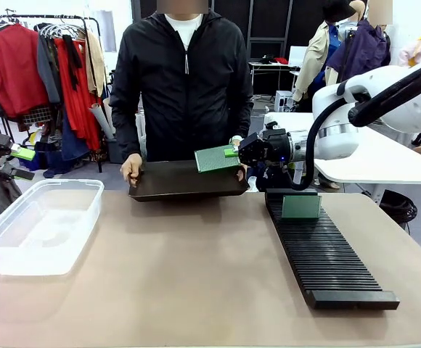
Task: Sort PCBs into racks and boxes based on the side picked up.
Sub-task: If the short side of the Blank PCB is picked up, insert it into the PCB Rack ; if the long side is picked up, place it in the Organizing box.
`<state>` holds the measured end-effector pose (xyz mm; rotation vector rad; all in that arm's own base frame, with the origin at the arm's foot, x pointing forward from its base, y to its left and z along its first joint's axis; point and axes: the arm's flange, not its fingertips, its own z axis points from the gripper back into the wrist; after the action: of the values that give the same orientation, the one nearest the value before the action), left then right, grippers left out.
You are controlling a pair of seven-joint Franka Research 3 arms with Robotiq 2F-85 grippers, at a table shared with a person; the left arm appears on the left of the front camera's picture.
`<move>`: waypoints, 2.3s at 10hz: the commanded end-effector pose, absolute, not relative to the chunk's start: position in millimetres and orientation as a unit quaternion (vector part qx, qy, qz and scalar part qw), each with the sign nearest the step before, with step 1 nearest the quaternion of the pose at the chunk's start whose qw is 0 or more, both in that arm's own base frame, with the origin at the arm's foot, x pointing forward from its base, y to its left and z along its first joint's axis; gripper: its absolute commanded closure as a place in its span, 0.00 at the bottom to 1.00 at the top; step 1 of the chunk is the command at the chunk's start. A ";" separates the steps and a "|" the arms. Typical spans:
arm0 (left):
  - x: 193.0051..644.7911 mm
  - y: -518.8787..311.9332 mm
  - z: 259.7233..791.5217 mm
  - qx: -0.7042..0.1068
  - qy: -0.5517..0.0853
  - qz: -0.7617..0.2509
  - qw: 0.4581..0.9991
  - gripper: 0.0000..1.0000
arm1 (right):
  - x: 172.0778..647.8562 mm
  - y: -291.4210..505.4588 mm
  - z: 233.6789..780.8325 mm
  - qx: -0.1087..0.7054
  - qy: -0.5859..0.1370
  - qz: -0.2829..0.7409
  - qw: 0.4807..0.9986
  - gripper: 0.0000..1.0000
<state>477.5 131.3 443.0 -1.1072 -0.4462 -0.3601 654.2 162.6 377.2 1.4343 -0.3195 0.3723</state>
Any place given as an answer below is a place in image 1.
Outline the dark grey hanging garment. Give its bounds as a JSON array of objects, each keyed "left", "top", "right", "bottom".
[{"left": 36, "top": 23, "right": 61, "bottom": 106}]

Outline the black tripod pole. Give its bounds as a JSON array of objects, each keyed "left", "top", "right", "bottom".
[{"left": 336, "top": 30, "right": 355, "bottom": 85}]

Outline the black hanging scarf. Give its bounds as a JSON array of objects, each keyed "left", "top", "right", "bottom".
[{"left": 62, "top": 34, "right": 83, "bottom": 91}]

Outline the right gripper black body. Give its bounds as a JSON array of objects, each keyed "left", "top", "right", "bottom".
[{"left": 238, "top": 128, "right": 293, "bottom": 169}]

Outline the person's left forearm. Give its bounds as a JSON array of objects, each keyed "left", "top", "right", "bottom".
[{"left": 232, "top": 101, "right": 254, "bottom": 141}]

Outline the dark storage bin with label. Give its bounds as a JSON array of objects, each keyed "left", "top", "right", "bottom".
[{"left": 105, "top": 137, "right": 123, "bottom": 165}]

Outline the white side table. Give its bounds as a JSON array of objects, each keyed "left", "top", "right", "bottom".
[{"left": 263, "top": 111, "right": 421, "bottom": 204}]

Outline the mannequin in pink top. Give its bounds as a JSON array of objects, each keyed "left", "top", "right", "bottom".
[{"left": 398, "top": 14, "right": 421, "bottom": 69}]

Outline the person's right hand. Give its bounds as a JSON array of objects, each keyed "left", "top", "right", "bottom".
[{"left": 120, "top": 152, "right": 144, "bottom": 188}]

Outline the red hanging dress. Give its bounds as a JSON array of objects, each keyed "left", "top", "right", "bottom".
[{"left": 54, "top": 36, "right": 102, "bottom": 152}]

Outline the white computer case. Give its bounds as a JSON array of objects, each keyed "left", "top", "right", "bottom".
[{"left": 274, "top": 90, "right": 295, "bottom": 112}]

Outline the green PCB board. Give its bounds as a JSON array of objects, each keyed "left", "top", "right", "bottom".
[
  {"left": 281, "top": 195, "right": 322, "bottom": 220},
  {"left": 194, "top": 146, "right": 240, "bottom": 174}
]

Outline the mannequin in purple jacket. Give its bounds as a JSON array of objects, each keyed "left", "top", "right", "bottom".
[{"left": 325, "top": 0, "right": 393, "bottom": 88}]

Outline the grey paper roll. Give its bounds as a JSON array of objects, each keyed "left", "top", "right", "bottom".
[{"left": 89, "top": 103, "right": 115, "bottom": 139}]

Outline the black serving tray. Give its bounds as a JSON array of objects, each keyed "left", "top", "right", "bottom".
[{"left": 128, "top": 159, "right": 251, "bottom": 202}]

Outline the mannequin in beige coat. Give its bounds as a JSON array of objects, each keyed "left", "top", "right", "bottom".
[{"left": 292, "top": 0, "right": 357, "bottom": 103}]

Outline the blue denim garment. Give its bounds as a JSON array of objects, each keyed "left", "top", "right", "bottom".
[{"left": 61, "top": 108, "right": 90, "bottom": 160}]

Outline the person in black jacket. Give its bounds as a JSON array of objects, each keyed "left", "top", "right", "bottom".
[{"left": 109, "top": 9, "right": 254, "bottom": 164}]

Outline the black metal clothes rack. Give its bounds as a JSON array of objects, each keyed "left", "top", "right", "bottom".
[{"left": 0, "top": 9, "right": 105, "bottom": 174}]

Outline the clear plastic storage box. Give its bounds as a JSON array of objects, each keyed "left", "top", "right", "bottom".
[{"left": 0, "top": 178, "right": 105, "bottom": 277}]

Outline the beige hanging garment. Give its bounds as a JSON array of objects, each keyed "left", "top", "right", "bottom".
[{"left": 85, "top": 30, "right": 106, "bottom": 99}]

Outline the red hanging jacket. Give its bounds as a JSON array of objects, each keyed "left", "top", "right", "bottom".
[{"left": 0, "top": 23, "right": 50, "bottom": 119}]

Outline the black slotted PCB rack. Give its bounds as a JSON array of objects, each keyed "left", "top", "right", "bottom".
[{"left": 264, "top": 188, "right": 401, "bottom": 311}]

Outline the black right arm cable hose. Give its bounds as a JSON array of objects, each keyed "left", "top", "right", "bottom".
[{"left": 289, "top": 59, "right": 421, "bottom": 190}]

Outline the black cable bundle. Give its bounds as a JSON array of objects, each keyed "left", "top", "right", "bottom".
[{"left": 378, "top": 189, "right": 419, "bottom": 226}]

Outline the grey fabric pile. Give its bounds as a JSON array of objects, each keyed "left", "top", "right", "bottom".
[{"left": 0, "top": 170, "right": 23, "bottom": 212}]

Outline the person's right forearm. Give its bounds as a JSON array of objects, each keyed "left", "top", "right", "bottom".
[{"left": 109, "top": 104, "right": 143, "bottom": 157}]

